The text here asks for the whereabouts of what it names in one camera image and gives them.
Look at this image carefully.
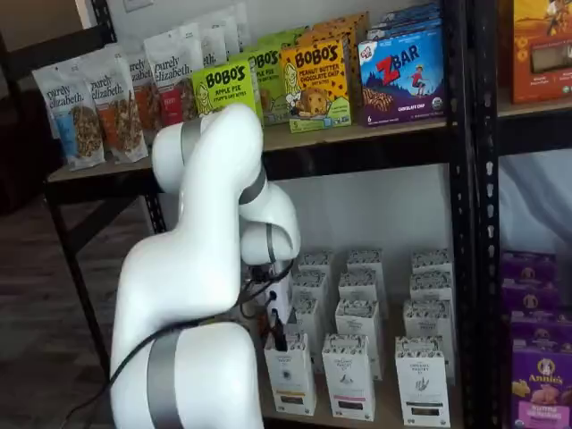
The white box with pink strip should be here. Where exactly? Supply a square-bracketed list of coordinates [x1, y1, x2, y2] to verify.
[333, 297, 383, 382]
[337, 269, 380, 306]
[321, 332, 377, 421]
[346, 248, 386, 277]

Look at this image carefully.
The orange label granola bag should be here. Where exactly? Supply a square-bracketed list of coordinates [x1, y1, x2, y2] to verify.
[125, 47, 164, 132]
[88, 43, 150, 164]

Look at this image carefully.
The purple Annie's box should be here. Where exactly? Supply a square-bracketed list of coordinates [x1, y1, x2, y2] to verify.
[510, 309, 572, 349]
[501, 284, 565, 317]
[510, 338, 572, 429]
[499, 251, 560, 292]

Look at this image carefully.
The white wall plate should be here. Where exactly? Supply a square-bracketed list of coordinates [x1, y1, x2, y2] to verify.
[122, 0, 156, 15]

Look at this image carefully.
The red label granola bag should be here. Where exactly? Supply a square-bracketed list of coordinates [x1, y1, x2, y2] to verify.
[142, 25, 206, 130]

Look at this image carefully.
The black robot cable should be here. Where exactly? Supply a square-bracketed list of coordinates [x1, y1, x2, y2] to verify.
[57, 257, 298, 429]

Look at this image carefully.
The white box with yellow strip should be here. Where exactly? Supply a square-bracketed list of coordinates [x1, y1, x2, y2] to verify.
[262, 332, 318, 417]
[297, 251, 335, 281]
[291, 271, 331, 310]
[290, 298, 321, 348]

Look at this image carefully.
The white box with dark strip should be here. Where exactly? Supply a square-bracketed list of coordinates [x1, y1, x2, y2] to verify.
[402, 299, 452, 346]
[409, 249, 453, 278]
[408, 271, 454, 306]
[394, 336, 448, 427]

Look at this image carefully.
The yellow Bobo's peanut butter box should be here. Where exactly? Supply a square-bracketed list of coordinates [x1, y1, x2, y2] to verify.
[309, 11, 372, 122]
[279, 36, 354, 135]

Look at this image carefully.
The orange snack box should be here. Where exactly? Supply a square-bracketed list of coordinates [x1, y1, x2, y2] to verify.
[511, 0, 572, 106]

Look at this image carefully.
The blue Zbar box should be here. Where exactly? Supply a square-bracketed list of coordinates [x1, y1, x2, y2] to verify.
[365, 2, 444, 45]
[356, 37, 448, 130]

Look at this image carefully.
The white granola bag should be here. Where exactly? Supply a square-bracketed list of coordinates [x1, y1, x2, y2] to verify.
[222, 2, 250, 58]
[195, 17, 230, 69]

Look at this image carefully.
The dark upholstered furniture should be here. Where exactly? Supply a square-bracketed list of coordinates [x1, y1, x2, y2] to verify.
[0, 88, 60, 216]

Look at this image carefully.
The black metal shelving rack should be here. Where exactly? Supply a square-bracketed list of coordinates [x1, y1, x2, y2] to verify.
[467, 0, 572, 429]
[0, 0, 477, 429]

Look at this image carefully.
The green Bobo's apple pie box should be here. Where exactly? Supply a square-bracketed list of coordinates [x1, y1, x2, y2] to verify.
[190, 56, 261, 125]
[243, 43, 288, 128]
[256, 24, 313, 51]

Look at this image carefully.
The white plastic sheet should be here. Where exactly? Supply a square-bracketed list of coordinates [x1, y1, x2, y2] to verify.
[497, 148, 572, 257]

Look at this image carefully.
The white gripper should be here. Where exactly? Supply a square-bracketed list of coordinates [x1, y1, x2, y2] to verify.
[248, 262, 295, 353]

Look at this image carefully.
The blue label granola bag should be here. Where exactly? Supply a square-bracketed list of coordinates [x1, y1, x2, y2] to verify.
[30, 56, 108, 172]

